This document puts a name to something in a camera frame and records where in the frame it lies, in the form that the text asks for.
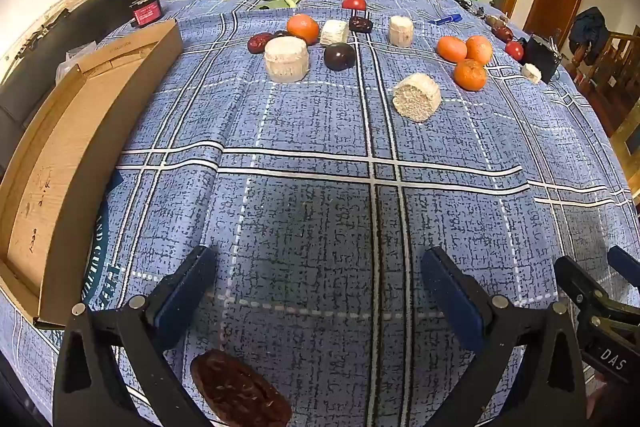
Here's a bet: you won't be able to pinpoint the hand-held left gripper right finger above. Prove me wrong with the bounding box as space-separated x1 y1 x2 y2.
421 247 588 427

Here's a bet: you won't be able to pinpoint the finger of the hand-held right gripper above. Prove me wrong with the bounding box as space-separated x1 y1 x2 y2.
607 246 640 278
554 256 640 333

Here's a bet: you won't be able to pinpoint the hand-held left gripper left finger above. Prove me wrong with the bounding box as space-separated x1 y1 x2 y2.
52 245 218 427

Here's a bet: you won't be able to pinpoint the shallow cardboard box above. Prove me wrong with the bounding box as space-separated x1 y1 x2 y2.
0 19 183 330

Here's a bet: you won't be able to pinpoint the porous white sugarcane chunk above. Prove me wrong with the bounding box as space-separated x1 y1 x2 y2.
392 73 443 124

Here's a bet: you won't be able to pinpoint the dark purple plum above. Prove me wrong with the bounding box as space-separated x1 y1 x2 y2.
323 42 357 72

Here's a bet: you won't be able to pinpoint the short white sugarcane chunk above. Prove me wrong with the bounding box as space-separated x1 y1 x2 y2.
320 19 349 46

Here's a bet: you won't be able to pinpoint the blue plaid tablecloth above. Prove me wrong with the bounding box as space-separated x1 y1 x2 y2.
0 0 640 427

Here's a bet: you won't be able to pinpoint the dark hanging clothes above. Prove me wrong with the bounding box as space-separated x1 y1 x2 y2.
569 7 611 68

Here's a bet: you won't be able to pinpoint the black sofa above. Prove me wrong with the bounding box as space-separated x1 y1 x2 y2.
0 0 136 188

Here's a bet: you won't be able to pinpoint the red label jar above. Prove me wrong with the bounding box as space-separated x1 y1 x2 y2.
130 0 165 28

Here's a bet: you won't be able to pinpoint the black keys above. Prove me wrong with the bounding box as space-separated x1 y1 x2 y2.
445 0 488 18

